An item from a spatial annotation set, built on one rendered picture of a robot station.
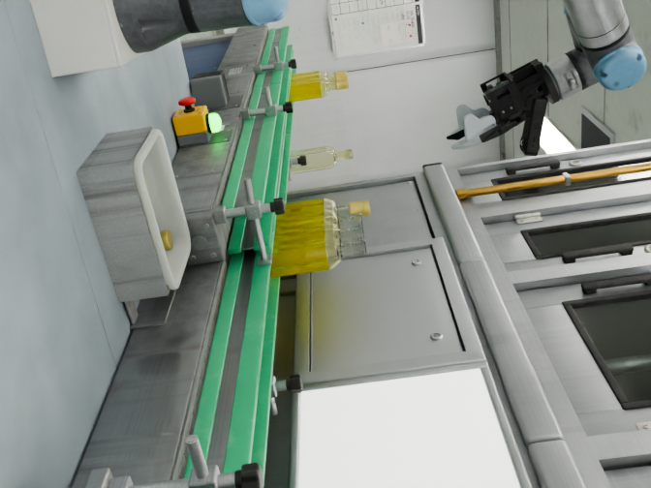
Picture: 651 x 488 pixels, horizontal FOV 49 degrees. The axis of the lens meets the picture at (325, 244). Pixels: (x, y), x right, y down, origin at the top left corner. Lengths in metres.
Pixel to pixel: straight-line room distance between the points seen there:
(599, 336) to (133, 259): 0.84
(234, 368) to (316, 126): 6.50
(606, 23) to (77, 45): 0.77
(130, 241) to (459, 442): 0.58
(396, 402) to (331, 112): 6.37
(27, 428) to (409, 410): 0.59
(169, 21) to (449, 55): 6.45
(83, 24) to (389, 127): 6.60
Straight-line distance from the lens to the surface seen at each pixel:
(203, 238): 1.29
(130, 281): 1.14
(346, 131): 7.52
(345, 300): 1.48
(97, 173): 1.07
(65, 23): 1.06
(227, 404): 1.01
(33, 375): 0.89
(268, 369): 1.17
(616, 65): 1.22
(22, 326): 0.87
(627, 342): 1.41
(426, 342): 1.33
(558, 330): 1.43
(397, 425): 1.16
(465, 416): 1.17
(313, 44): 7.28
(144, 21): 1.07
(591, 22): 1.19
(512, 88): 1.37
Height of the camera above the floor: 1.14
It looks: 3 degrees down
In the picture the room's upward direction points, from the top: 82 degrees clockwise
